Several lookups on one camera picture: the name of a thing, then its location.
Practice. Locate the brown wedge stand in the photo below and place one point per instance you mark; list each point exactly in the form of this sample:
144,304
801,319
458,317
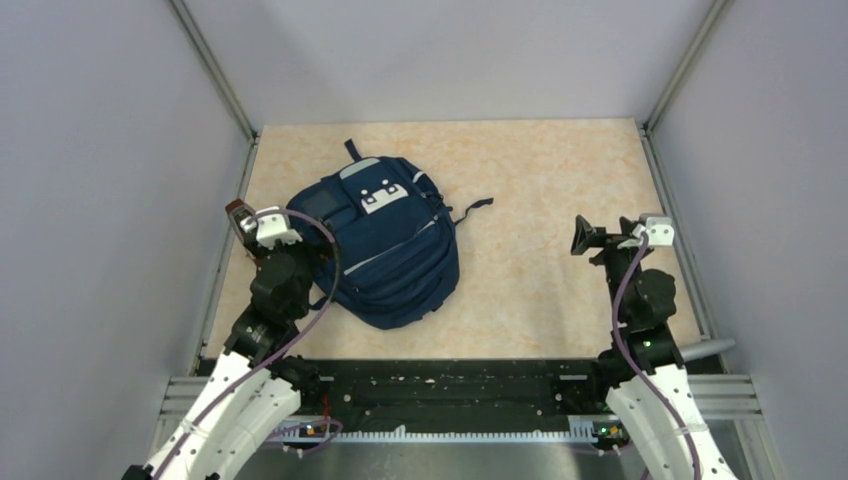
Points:
241,217

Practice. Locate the navy blue backpack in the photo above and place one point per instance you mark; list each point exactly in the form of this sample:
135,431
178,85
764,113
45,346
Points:
397,239

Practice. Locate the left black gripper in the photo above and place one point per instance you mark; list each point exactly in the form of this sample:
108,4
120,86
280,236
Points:
320,251

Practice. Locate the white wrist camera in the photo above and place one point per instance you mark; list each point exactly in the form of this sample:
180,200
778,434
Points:
268,227
654,229

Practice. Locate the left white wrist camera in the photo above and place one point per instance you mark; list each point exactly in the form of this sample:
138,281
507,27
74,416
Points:
268,227

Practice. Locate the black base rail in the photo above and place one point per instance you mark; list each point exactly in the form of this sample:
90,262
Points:
466,396

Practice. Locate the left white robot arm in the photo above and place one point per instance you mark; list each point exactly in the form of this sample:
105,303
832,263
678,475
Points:
256,383

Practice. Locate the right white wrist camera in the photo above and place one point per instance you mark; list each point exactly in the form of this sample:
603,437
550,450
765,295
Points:
654,229

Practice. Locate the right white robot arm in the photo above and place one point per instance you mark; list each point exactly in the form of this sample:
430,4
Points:
642,378

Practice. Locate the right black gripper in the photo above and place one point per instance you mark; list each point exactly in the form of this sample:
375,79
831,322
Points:
589,236

